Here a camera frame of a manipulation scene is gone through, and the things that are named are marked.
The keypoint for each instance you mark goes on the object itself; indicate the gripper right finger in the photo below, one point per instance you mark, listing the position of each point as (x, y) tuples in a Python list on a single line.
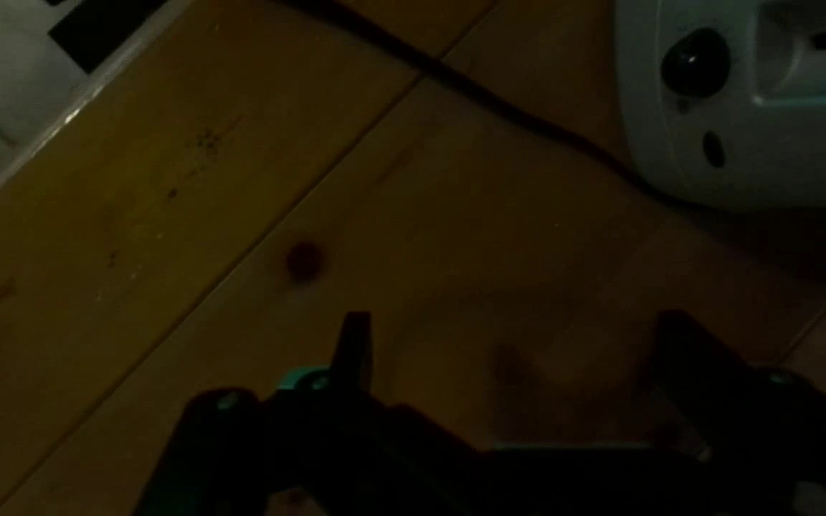
[(743, 401)]

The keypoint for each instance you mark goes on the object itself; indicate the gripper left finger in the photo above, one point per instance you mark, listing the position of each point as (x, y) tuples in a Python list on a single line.
[(327, 430)]

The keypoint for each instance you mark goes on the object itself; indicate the white toaster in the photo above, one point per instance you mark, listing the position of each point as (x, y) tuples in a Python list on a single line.
[(750, 100)]

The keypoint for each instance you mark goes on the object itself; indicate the black toaster knob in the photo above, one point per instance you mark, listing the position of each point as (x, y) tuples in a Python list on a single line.
[(695, 63)]

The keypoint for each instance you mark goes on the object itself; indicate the black tape patch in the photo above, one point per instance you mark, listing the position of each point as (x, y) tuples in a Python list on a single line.
[(101, 29)]

